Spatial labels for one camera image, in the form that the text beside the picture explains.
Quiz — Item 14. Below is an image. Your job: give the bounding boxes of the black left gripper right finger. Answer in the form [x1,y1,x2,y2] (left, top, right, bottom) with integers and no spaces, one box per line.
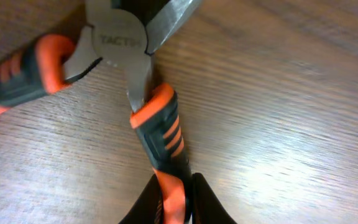
[192,173,236,224]

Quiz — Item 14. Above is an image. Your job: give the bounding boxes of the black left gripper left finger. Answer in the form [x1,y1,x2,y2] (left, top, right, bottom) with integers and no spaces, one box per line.
[119,174,163,224]

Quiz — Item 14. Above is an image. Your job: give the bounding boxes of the orange black long nose pliers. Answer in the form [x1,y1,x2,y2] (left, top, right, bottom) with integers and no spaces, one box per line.
[0,0,199,223]

